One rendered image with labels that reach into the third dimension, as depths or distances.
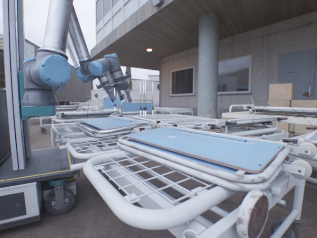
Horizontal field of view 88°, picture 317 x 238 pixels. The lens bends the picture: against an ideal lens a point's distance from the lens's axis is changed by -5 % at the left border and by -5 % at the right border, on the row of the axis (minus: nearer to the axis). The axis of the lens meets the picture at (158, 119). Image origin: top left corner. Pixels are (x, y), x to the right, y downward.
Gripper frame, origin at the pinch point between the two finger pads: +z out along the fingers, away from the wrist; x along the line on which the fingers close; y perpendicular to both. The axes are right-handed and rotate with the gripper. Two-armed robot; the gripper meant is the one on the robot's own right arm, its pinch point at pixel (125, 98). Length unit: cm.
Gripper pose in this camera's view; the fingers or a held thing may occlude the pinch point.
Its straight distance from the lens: 138.2
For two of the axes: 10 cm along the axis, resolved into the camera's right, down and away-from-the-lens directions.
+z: 2.5, 8.7, 4.3
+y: -7.4, 4.5, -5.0
